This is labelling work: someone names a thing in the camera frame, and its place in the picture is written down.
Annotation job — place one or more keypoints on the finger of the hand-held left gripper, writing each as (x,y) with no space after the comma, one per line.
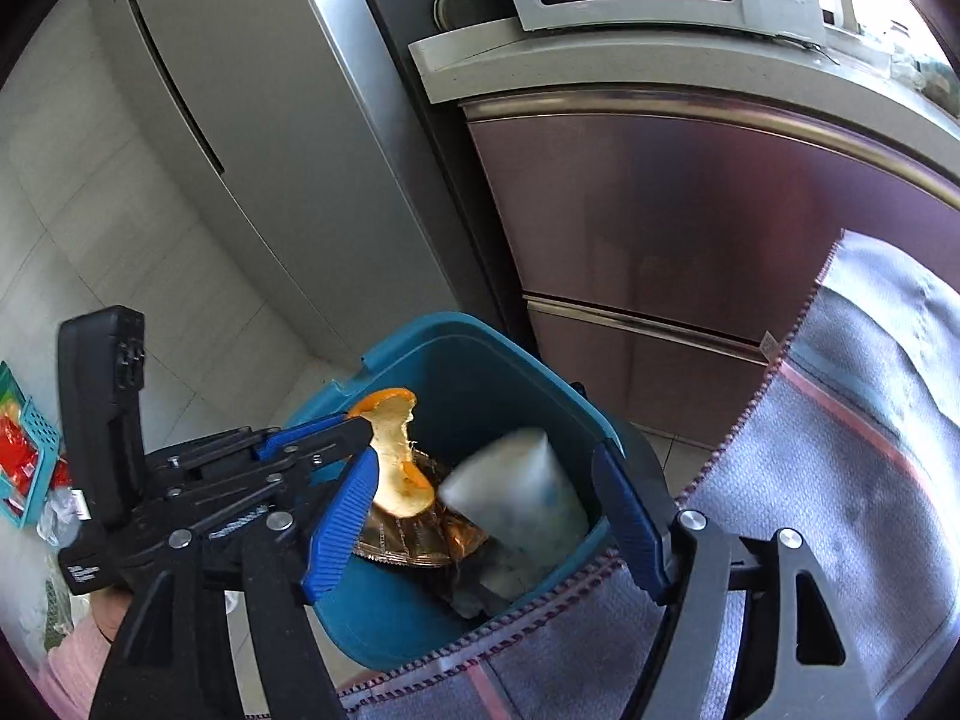
(300,436)
(300,469)

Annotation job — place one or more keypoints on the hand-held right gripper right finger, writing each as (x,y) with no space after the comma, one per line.
(630,517)

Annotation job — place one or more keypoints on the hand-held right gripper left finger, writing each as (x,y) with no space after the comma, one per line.
(337,532)

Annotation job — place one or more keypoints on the golden foil wrapper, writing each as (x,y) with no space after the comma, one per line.
(405,540)

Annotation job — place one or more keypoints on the large orange peel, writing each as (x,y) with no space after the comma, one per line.
(394,465)

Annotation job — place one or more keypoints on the white dotted paper cup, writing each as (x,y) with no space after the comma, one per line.
(517,495)

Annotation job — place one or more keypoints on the teal plastic trash bin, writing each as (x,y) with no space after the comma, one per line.
(480,390)

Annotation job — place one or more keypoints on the person's left forearm pink sleeve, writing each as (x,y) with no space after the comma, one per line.
(71,667)

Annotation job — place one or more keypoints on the teal plastic basket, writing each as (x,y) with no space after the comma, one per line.
(41,435)

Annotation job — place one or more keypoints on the red snack packet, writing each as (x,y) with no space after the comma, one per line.
(15,450)

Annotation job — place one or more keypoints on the purple plaid tablecloth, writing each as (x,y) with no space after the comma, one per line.
(862,427)

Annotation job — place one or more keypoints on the silver refrigerator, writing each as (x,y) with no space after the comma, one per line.
(262,127)

